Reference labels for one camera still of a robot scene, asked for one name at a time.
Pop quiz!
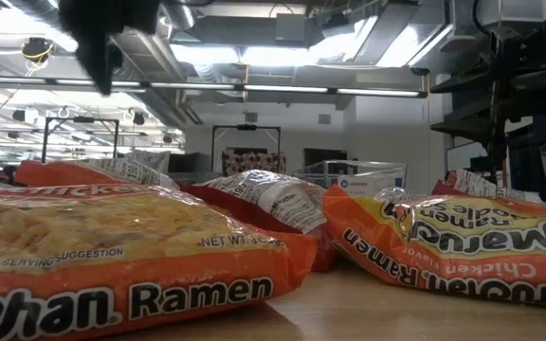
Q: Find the grey ceiling junction box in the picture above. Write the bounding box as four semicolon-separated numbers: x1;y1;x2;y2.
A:
274;12;308;44

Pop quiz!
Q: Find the silver ventilation duct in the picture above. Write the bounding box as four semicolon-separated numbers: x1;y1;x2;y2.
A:
156;0;198;32

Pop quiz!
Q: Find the white wall board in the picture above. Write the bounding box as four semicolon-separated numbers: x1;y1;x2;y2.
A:
446;140;489;172

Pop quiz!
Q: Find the dark grey plastic bin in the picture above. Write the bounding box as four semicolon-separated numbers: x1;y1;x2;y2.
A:
167;152;225;185

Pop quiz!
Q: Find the long linear ceiling light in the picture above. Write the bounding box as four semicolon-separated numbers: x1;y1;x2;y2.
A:
0;74;429;99

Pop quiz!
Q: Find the patterned box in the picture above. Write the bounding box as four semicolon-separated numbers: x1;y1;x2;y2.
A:
222;150;287;177

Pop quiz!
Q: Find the orange Maruchan ramen packet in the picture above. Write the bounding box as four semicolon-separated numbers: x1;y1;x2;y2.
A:
0;183;320;341
322;183;546;313
14;157;180;191

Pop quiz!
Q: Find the black camera rig frame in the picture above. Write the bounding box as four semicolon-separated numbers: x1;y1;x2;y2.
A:
210;123;282;174
40;116;121;165

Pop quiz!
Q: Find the red Maruchan ramen packet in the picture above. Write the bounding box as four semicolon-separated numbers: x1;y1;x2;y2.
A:
431;169;546;206
177;169;339;274

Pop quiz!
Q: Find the black monitor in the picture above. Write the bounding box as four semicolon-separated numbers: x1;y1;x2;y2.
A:
302;147;349;168

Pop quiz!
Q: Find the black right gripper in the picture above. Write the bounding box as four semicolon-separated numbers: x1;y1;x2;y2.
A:
429;27;539;143

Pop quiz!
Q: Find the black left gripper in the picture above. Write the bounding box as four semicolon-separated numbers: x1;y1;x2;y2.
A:
58;0;160;96

